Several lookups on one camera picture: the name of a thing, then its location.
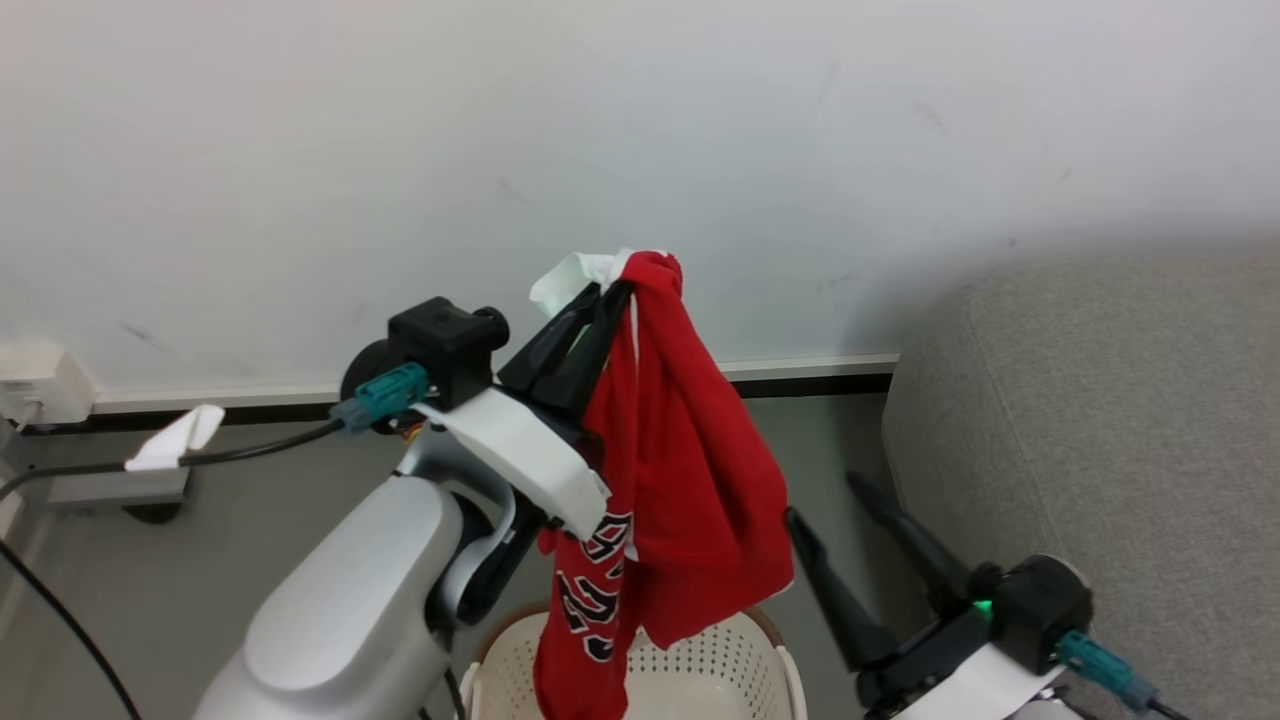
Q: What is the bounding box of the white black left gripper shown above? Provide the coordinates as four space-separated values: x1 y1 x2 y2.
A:
413 280 635 542

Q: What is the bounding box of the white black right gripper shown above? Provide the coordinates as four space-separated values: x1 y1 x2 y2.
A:
783 470 1067 720

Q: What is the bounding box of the red basketball jersey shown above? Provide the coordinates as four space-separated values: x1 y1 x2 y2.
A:
528 247 797 720

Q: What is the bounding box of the white perforated laundry basket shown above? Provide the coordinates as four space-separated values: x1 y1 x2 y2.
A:
457 602 809 720

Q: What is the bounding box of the white black baseboard strip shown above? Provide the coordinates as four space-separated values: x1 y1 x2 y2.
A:
18 352 900 437

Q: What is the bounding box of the grey fabric sofa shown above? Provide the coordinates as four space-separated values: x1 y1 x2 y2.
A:
881 248 1280 720

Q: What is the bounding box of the grey floor box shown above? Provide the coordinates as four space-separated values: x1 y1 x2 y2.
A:
44 464 192 525

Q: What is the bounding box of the black cable with teal plug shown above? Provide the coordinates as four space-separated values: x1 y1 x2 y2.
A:
1055 629 1193 720
0 362 432 501

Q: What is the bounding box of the white paper cable tag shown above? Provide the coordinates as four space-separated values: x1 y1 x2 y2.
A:
124 404 227 473

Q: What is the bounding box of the white wall socket box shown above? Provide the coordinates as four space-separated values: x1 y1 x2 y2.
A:
0 343 99 428

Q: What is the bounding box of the thin black cable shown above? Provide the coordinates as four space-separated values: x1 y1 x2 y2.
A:
0 538 143 720

